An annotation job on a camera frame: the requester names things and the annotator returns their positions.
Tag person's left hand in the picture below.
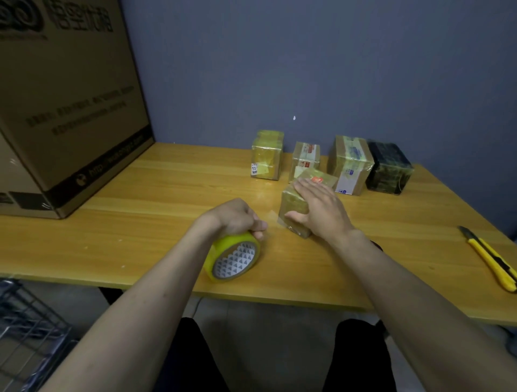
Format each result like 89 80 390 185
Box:
197 197 269 242

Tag person's right hand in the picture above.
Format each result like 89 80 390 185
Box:
284 177 360 247

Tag yellow tape roll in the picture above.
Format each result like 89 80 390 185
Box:
201 230 262 283

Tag brown box with white label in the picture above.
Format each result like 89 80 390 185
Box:
326 135 376 197

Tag small carton red label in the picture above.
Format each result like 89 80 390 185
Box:
288 141 322 183

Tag small carton yellow tape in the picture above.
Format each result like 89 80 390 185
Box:
250 129 285 181

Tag black cardboard box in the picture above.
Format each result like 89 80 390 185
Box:
365 140 416 196

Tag person's left forearm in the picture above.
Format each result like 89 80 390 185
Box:
38 222 223 392

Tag person's right forearm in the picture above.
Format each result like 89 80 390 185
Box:
331 232 517 392

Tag person's black trousers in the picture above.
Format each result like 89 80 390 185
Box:
155 317 399 392

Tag yellow utility knife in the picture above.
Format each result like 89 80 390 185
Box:
457 225 517 294

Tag large flat brown carton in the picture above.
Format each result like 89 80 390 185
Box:
0 0 156 220

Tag black floor cable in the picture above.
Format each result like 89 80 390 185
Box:
494 325 517 358

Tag metal wire cart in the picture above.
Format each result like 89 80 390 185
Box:
0 277 78 392

